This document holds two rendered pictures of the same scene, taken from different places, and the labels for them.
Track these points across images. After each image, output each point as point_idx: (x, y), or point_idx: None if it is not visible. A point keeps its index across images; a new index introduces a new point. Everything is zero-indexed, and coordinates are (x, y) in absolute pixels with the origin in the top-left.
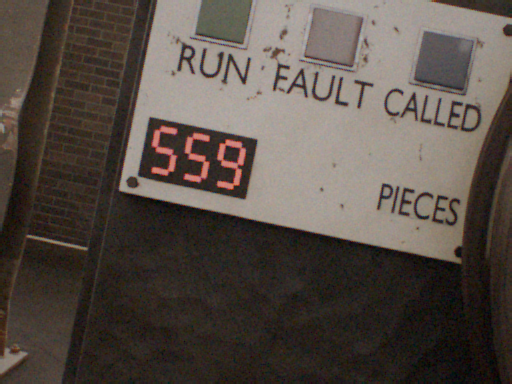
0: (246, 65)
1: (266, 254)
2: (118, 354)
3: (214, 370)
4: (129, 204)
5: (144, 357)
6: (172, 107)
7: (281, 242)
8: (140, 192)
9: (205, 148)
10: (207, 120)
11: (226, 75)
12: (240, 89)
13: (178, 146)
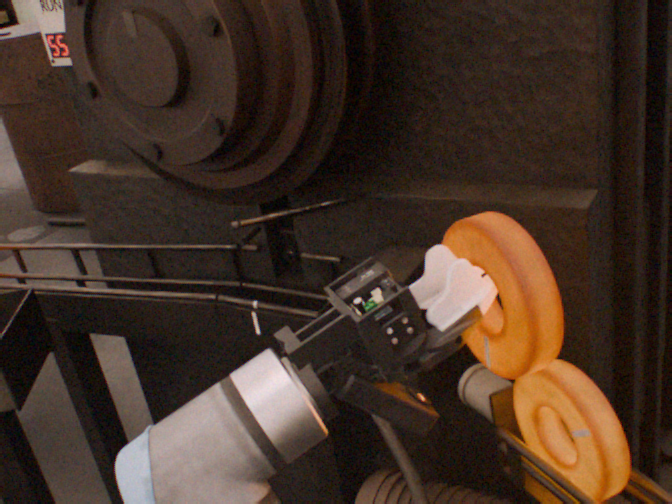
0: (58, 1)
1: None
2: (88, 128)
3: None
4: (64, 68)
5: (95, 127)
6: (49, 27)
7: None
8: (57, 64)
9: (63, 40)
10: (59, 28)
11: (55, 8)
12: (62, 12)
13: (56, 42)
